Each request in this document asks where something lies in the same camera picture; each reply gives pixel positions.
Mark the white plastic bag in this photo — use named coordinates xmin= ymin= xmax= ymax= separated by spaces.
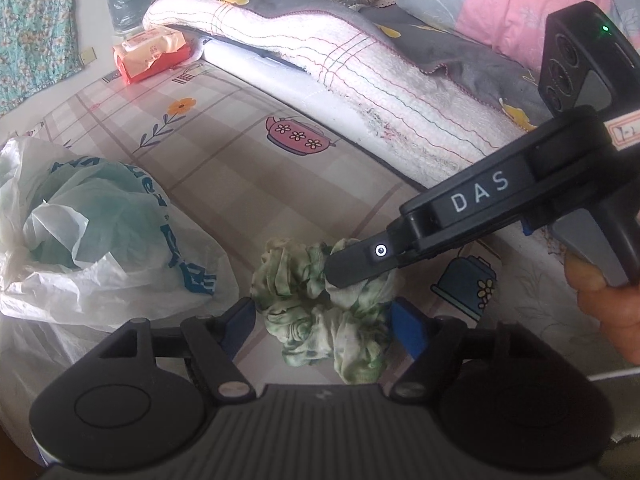
xmin=0 ymin=136 xmax=227 ymax=466

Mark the person's right hand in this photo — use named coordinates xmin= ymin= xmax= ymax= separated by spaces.
xmin=563 ymin=252 xmax=640 ymax=366

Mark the red wet wipes pack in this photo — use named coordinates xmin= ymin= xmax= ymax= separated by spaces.
xmin=112 ymin=27 xmax=194 ymax=84

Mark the white checked quilt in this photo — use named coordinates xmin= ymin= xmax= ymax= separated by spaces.
xmin=142 ymin=0 xmax=542 ymax=192

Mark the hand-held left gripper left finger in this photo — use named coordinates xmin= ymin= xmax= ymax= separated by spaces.
xmin=99 ymin=297 xmax=258 ymax=404

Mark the teal floral wall cloth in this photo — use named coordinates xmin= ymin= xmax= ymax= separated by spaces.
xmin=0 ymin=0 xmax=94 ymax=117

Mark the pink grey floral duvet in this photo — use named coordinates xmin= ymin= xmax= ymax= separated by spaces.
xmin=364 ymin=0 xmax=640 ymax=77

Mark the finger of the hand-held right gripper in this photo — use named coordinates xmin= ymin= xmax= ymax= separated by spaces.
xmin=323 ymin=230 xmax=417 ymax=291

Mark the green scrunchie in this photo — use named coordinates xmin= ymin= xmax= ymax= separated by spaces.
xmin=251 ymin=237 xmax=399 ymax=386

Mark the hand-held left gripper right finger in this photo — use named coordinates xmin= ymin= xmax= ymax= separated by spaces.
xmin=387 ymin=297 xmax=502 ymax=404

